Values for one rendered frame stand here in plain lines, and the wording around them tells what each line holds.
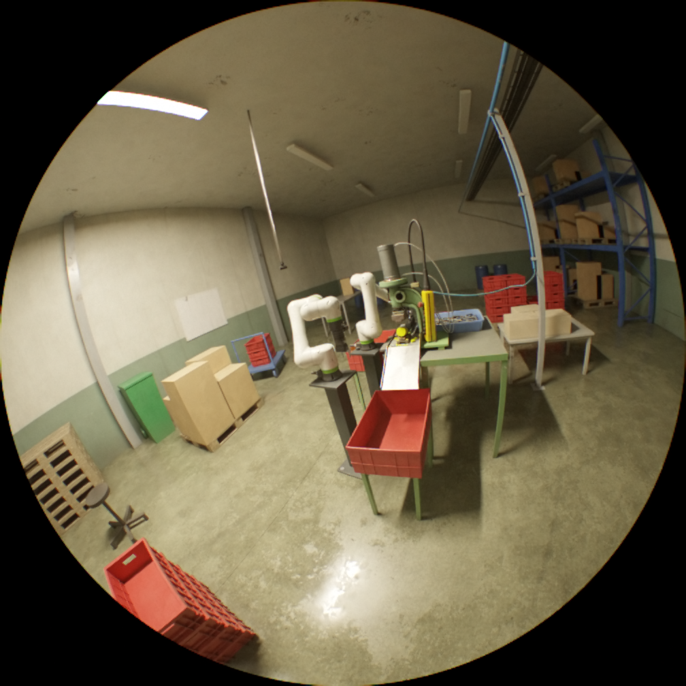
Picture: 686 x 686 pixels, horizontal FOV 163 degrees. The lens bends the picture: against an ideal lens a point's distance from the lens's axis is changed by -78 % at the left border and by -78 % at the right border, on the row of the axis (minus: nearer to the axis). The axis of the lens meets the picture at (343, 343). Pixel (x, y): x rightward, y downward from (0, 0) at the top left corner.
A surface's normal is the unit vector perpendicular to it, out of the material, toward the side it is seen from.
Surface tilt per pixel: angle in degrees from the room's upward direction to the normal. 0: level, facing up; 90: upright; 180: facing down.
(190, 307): 90
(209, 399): 90
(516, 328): 90
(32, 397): 90
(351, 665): 0
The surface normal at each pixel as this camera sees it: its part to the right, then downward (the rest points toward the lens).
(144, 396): 0.90, -0.02
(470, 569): -0.24, -0.93
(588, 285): -0.40, 0.36
